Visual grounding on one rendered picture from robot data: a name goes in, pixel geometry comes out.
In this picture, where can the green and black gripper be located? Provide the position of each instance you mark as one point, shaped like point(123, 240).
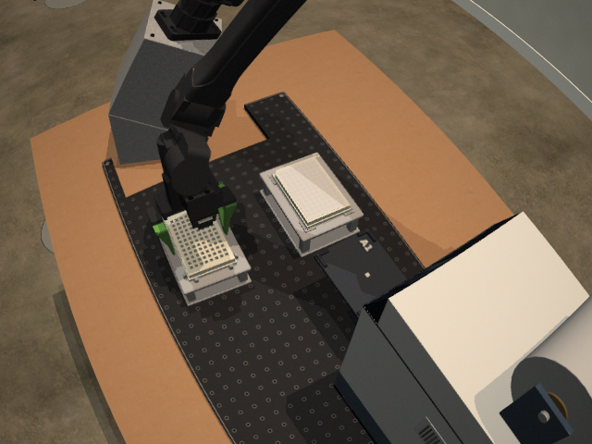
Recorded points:
point(227, 200)

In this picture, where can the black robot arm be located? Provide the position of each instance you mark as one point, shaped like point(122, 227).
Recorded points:
point(200, 96)

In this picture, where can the grey cylinder stub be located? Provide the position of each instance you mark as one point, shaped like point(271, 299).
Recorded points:
point(543, 416)

